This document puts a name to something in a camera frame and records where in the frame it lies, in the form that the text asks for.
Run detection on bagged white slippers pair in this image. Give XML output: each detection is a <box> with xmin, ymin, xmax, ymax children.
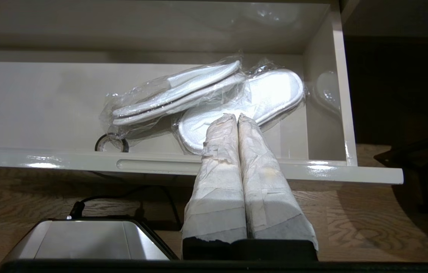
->
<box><xmin>100</xmin><ymin>55</ymin><xmax>248</xmax><ymax>138</ymax></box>
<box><xmin>174</xmin><ymin>65</ymin><xmax>307</xmax><ymax>155</ymax></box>

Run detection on black tape ring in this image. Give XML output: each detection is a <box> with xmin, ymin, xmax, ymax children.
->
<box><xmin>94</xmin><ymin>133</ymin><xmax>130</xmax><ymax>153</ymax></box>

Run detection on cream cabinet drawer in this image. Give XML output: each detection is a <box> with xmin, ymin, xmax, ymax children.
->
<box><xmin>0</xmin><ymin>0</ymin><xmax>404</xmax><ymax>185</ymax></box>

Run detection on black base cable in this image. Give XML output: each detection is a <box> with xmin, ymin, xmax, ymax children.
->
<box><xmin>69</xmin><ymin>185</ymin><xmax>185</xmax><ymax>229</ymax></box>

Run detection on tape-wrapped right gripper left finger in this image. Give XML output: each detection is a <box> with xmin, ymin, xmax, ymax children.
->
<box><xmin>181</xmin><ymin>113</ymin><xmax>248</xmax><ymax>249</ymax></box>

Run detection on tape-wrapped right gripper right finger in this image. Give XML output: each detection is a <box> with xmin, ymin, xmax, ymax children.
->
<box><xmin>237</xmin><ymin>113</ymin><xmax>319</xmax><ymax>251</ymax></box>

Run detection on silver robot base box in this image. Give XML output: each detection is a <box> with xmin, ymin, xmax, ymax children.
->
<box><xmin>7</xmin><ymin>218</ymin><xmax>179</xmax><ymax>262</ymax></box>

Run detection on black metal stand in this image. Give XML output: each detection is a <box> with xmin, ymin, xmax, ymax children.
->
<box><xmin>373</xmin><ymin>110</ymin><xmax>428</xmax><ymax>213</ymax></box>

